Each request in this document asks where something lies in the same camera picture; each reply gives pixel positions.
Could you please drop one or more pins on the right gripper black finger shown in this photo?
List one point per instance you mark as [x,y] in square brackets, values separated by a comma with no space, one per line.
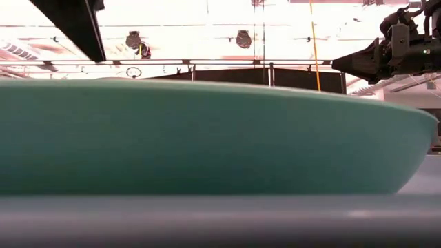
[358,67]
[372,47]

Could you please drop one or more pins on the teal round plate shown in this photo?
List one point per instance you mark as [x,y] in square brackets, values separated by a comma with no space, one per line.
[206,137]

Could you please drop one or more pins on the red and black object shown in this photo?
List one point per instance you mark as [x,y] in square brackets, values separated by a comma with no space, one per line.
[144,51]

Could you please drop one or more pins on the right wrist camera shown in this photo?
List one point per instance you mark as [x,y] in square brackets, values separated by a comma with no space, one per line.
[399,38]

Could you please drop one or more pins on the dark round fixture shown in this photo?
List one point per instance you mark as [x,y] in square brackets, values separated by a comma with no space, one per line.
[243,39]
[133,39]

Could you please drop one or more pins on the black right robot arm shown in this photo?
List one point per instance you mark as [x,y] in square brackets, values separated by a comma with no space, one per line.
[435,17]

